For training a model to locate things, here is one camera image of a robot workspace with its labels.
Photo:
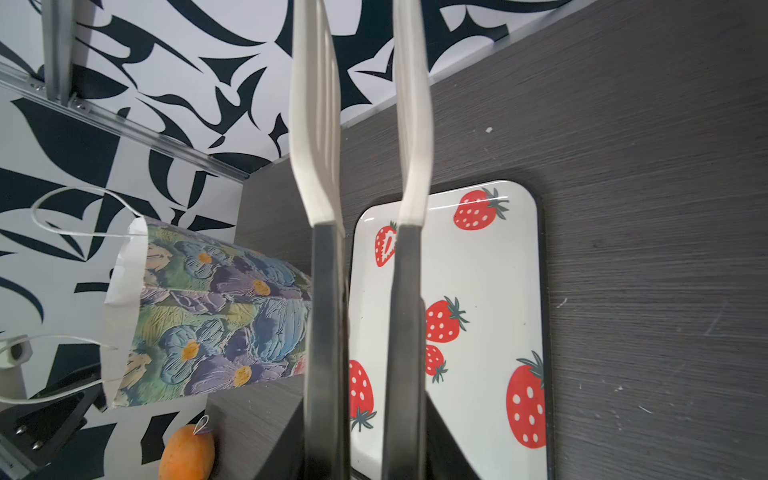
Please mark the orange plush toy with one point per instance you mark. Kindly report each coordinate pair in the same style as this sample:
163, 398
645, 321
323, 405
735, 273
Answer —
189, 454

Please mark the right gripper white spatula right finger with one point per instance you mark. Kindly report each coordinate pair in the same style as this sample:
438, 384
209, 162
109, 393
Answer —
404, 438

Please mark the floral white paper bag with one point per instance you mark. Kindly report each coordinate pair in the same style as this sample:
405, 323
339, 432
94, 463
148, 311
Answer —
187, 315

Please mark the white strawberry tray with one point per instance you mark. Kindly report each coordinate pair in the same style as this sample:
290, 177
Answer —
486, 349

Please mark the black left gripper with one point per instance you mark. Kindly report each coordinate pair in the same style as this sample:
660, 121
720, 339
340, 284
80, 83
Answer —
32, 436

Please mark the right gripper white spatula left finger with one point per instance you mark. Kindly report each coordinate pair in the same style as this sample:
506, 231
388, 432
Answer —
315, 130

